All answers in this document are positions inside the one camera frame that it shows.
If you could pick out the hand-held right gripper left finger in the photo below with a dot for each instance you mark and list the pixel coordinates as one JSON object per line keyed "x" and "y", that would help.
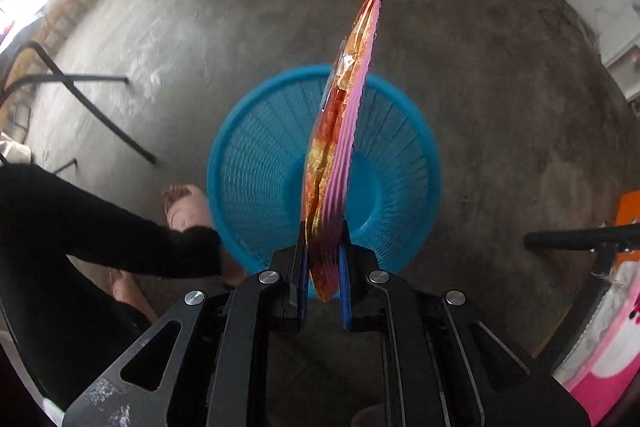
{"x": 302, "y": 287}

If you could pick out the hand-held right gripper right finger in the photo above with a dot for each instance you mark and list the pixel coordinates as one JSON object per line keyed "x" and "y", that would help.
{"x": 344, "y": 287}

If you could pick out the orange snack bag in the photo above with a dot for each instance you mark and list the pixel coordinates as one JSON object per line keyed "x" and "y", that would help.
{"x": 330, "y": 187}

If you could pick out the blue plastic mesh basket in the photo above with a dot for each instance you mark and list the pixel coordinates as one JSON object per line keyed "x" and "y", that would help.
{"x": 260, "y": 167}

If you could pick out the person's bare foot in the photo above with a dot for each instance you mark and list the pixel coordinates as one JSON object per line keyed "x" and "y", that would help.
{"x": 192, "y": 212}
{"x": 127, "y": 292}

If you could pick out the person's black trouser leg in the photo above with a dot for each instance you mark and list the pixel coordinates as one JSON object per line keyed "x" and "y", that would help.
{"x": 75, "y": 232}

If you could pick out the floral tablecloth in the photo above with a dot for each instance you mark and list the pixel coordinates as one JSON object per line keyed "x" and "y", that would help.
{"x": 615, "y": 367}

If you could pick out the orange box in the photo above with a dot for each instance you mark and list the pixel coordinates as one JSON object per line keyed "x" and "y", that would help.
{"x": 629, "y": 207}

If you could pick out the white cabinet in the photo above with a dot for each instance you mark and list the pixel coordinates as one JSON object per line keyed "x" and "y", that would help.
{"x": 622, "y": 47}

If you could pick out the black metal chair frame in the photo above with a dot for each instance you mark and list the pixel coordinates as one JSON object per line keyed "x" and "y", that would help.
{"x": 95, "y": 79}

